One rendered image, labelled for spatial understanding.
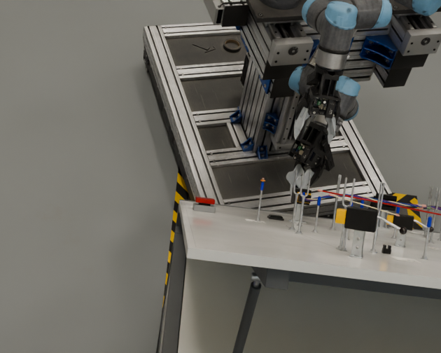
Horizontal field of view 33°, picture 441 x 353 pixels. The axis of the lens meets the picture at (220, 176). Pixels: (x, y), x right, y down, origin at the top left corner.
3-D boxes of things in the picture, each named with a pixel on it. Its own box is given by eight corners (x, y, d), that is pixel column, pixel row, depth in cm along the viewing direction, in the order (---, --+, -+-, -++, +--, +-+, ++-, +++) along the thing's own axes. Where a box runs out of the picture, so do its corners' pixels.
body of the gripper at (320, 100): (306, 117, 181) (316, 71, 176) (303, 104, 189) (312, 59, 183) (337, 121, 181) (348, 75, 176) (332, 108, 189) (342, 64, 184)
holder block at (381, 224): (380, 225, 226) (385, 193, 225) (393, 230, 214) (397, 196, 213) (365, 223, 225) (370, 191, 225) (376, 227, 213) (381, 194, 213)
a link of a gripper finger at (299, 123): (287, 141, 186) (306, 111, 182) (285, 132, 191) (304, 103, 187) (297, 147, 187) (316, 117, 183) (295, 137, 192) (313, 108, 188)
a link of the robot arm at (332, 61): (316, 43, 181) (348, 47, 182) (312, 60, 183) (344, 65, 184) (320, 52, 175) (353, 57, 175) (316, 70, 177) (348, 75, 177)
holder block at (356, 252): (402, 265, 132) (409, 216, 132) (340, 255, 135) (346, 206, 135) (402, 262, 137) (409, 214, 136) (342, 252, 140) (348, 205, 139)
